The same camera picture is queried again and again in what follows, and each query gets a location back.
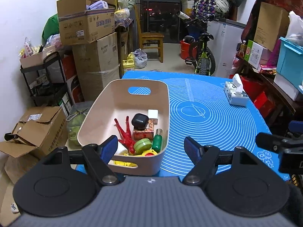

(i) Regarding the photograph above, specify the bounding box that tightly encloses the red toy figure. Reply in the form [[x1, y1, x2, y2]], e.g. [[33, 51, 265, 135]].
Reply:
[[114, 116, 136, 155]]

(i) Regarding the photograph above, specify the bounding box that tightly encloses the green small bottle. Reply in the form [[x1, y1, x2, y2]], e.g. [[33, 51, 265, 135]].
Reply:
[[152, 129, 163, 153]]

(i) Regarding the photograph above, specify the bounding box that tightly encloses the yellow plastic toy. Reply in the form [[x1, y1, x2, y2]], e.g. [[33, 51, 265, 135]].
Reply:
[[113, 148, 159, 168]]

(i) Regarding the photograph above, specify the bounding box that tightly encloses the red patterned small box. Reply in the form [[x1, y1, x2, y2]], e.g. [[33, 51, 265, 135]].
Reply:
[[133, 119, 155, 141]]

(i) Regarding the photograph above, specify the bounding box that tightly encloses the black earbuds case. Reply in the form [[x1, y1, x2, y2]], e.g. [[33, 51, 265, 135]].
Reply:
[[131, 113, 149, 130]]

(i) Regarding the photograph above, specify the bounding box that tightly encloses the beige plastic storage bin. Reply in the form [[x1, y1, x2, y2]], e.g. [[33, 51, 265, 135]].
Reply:
[[77, 79, 170, 176]]

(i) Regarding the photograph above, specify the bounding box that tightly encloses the white usb charger cube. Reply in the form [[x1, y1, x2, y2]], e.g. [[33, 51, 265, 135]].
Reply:
[[147, 109, 159, 119]]

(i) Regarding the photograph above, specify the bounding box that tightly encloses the open cardboard box on floor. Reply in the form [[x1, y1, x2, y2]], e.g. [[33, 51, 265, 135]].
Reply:
[[1, 107, 68, 159]]

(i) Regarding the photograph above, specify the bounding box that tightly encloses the tissue pack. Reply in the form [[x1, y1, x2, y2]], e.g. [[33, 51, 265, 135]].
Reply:
[[224, 74, 249, 107]]

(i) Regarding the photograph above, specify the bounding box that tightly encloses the green hamster cage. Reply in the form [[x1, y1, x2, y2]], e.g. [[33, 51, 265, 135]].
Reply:
[[66, 101, 94, 145]]

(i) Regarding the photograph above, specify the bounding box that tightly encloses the blue silicone mat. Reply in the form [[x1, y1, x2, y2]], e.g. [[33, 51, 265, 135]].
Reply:
[[123, 71, 279, 178]]

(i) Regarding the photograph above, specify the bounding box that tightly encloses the light blue storage crate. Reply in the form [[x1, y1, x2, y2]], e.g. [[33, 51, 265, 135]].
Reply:
[[276, 37, 303, 88]]

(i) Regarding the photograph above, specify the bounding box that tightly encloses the green white product box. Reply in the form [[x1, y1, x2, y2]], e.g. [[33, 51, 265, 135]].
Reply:
[[244, 40, 272, 69]]

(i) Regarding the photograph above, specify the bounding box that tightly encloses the black metal shelf cart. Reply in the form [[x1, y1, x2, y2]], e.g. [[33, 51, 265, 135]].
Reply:
[[20, 51, 72, 116]]

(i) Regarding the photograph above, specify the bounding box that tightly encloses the green kids bicycle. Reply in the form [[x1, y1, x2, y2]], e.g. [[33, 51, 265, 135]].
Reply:
[[184, 14, 216, 76]]

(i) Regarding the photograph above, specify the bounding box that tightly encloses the large stacked cardboard box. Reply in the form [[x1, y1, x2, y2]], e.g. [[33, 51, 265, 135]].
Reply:
[[72, 32, 120, 101]]

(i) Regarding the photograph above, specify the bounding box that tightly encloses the white chest freezer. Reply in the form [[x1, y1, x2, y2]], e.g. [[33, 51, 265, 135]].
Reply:
[[208, 18, 245, 78]]

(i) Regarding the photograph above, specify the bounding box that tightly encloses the yellow detergent jug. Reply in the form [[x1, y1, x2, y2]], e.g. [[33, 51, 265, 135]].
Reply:
[[122, 53, 135, 73]]

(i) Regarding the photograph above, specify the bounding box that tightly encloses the red bucket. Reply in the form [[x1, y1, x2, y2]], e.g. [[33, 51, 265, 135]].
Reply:
[[180, 35, 197, 59]]

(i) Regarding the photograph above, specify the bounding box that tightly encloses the white plastic bag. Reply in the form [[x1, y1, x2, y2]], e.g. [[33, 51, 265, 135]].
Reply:
[[132, 49, 148, 69]]

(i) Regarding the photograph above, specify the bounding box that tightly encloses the upper open cardboard box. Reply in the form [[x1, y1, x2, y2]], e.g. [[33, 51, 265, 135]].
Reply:
[[56, 0, 116, 46]]

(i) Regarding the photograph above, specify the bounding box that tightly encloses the wooden chair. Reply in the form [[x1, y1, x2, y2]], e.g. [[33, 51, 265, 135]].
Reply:
[[134, 5, 164, 63]]

